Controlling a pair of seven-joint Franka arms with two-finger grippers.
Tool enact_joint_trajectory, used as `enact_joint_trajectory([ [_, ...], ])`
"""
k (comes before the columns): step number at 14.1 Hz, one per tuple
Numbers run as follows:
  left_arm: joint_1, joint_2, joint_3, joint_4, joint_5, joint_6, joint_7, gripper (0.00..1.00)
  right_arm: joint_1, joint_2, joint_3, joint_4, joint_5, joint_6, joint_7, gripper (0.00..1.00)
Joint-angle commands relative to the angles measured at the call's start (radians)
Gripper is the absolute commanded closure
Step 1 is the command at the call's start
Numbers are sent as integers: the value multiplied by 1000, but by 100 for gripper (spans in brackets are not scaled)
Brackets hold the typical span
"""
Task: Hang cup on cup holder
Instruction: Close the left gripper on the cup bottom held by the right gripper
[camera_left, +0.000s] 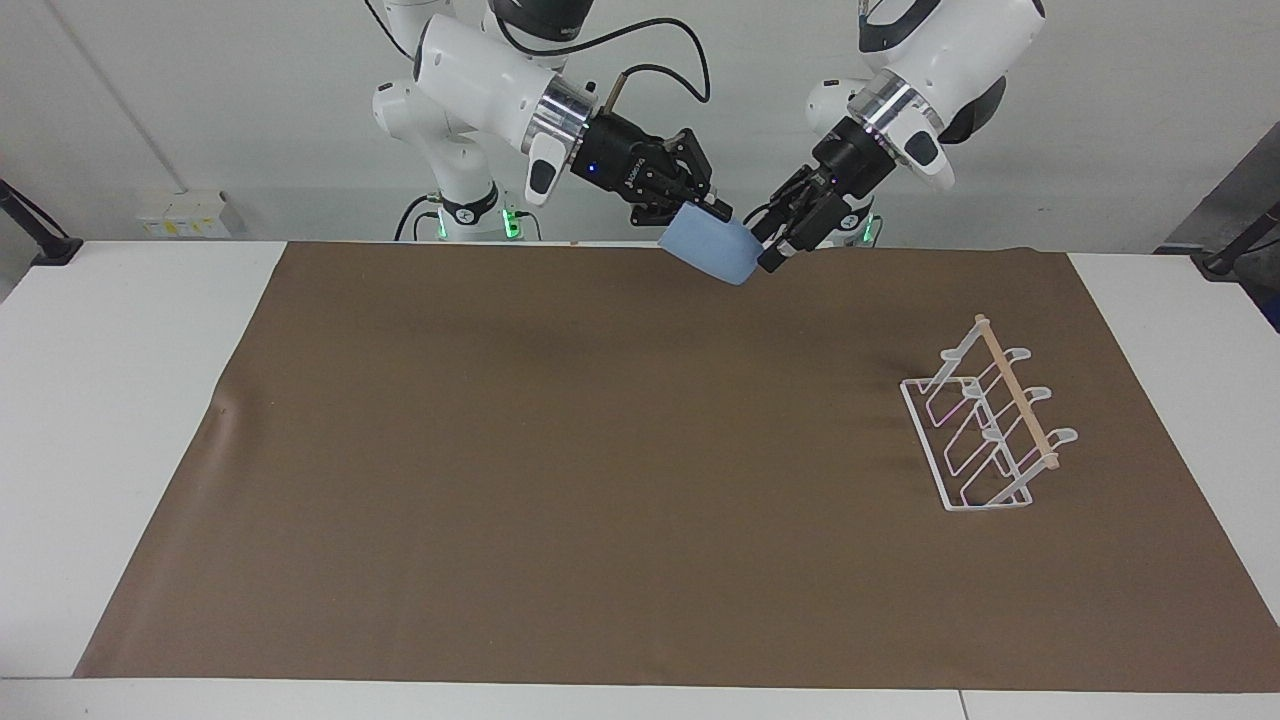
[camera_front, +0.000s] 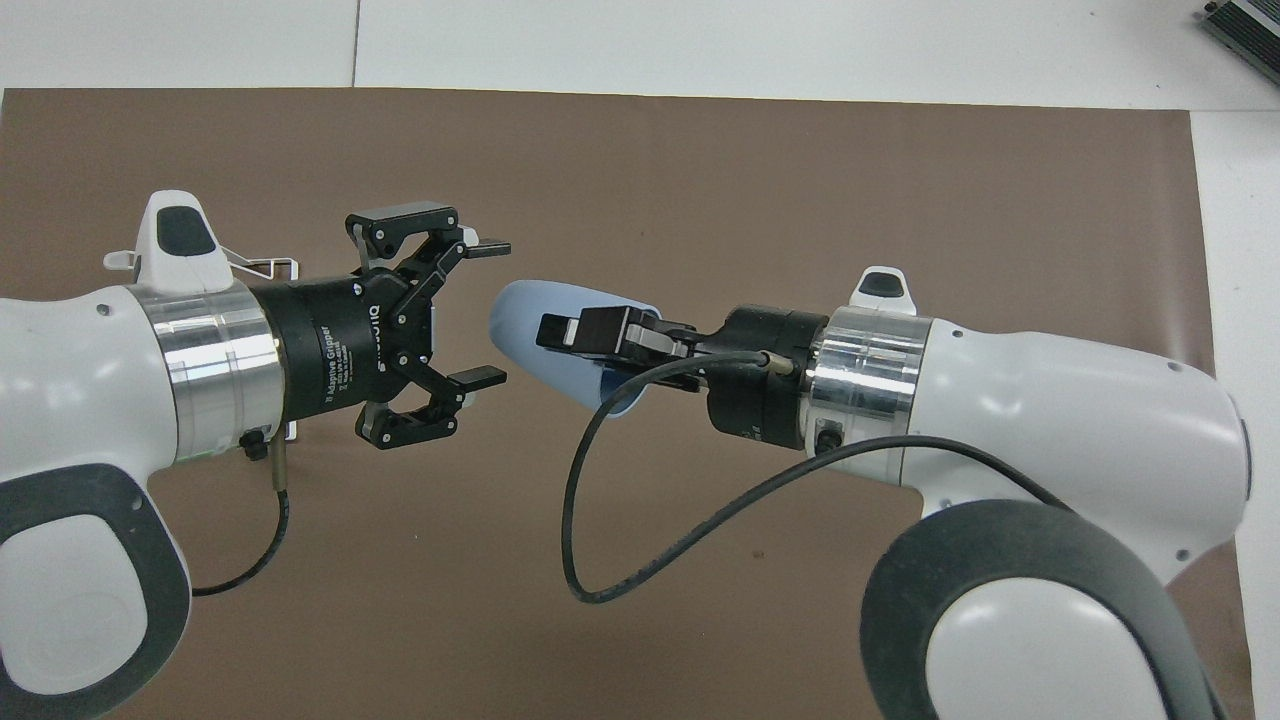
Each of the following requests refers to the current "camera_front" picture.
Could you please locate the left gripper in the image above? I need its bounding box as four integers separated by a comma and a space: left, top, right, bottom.
247, 202, 512, 452

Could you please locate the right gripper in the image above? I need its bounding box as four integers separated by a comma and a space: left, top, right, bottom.
688, 304, 831, 452

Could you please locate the light blue cup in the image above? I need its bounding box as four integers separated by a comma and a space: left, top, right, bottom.
488, 279, 664, 420

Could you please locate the grey ribbed metal box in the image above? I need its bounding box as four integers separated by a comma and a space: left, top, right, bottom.
1199, 0, 1280, 58

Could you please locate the white wire cup holder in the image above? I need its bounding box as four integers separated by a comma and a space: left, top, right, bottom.
220, 243, 302, 442

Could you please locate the black cable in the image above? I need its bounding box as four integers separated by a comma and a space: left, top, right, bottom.
561, 349, 1077, 605
189, 428, 293, 598

